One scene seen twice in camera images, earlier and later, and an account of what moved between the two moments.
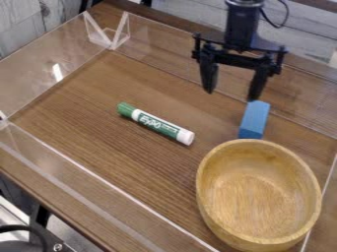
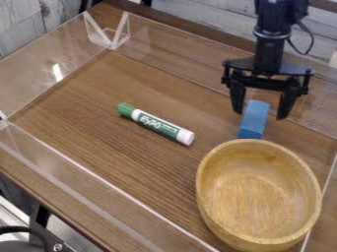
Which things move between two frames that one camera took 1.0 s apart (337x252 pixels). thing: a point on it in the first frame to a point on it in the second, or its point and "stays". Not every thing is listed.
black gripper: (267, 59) to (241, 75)
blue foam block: (255, 119) stays
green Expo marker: (154, 124) stays
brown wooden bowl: (259, 194) stays
